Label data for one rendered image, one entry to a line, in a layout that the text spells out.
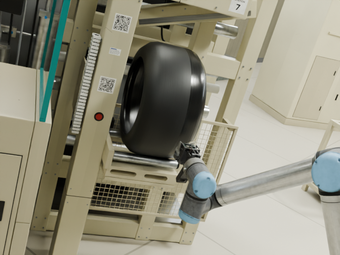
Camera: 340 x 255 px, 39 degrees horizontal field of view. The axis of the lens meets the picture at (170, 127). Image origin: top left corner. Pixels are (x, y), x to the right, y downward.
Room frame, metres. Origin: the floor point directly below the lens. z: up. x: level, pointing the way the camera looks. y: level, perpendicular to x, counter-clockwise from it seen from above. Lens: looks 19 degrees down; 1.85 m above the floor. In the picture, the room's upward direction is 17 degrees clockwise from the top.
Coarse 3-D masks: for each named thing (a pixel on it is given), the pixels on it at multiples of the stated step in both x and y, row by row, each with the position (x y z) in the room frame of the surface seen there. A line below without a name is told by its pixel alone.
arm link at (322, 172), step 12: (324, 156) 1.42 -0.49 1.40; (336, 156) 1.41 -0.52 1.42; (312, 168) 1.43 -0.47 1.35; (324, 168) 1.41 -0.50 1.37; (336, 168) 1.39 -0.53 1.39; (324, 180) 1.39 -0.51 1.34; (336, 180) 1.38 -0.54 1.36; (324, 192) 1.40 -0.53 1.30; (336, 192) 1.38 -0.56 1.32; (324, 204) 1.40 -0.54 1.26; (336, 204) 1.38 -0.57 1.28; (324, 216) 1.40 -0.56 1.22; (336, 216) 1.37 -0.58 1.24; (336, 228) 1.36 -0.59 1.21; (336, 240) 1.36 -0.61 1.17; (336, 252) 1.35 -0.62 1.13
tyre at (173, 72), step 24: (144, 48) 2.25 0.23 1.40; (168, 48) 2.21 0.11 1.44; (144, 72) 2.11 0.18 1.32; (168, 72) 2.07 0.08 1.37; (192, 72) 2.12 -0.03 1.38; (144, 96) 2.03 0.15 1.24; (168, 96) 2.01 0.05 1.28; (192, 96) 2.06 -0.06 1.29; (120, 120) 2.30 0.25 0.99; (144, 120) 1.99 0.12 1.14; (168, 120) 2.00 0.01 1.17; (192, 120) 2.04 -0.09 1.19; (144, 144) 2.02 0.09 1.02; (168, 144) 2.04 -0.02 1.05
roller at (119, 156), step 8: (120, 152) 2.08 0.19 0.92; (120, 160) 2.07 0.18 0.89; (128, 160) 2.08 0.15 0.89; (136, 160) 2.09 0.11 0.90; (144, 160) 2.11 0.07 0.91; (152, 160) 2.12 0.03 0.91; (160, 160) 2.14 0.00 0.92; (168, 160) 2.16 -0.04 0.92; (176, 160) 2.18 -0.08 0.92; (176, 168) 2.17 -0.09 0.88
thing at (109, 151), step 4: (108, 136) 2.16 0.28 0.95; (108, 140) 2.11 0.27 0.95; (108, 144) 2.07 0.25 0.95; (112, 144) 2.08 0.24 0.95; (104, 148) 2.10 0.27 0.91; (108, 148) 2.03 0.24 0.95; (112, 148) 2.04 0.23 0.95; (104, 152) 2.08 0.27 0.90; (108, 152) 2.01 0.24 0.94; (112, 152) 2.01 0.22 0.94; (104, 156) 2.06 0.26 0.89; (108, 156) 2.01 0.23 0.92; (112, 156) 2.01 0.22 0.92; (104, 160) 2.04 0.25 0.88; (108, 160) 2.01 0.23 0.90; (104, 164) 2.02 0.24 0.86; (108, 164) 2.01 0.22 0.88; (108, 168) 2.01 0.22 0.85
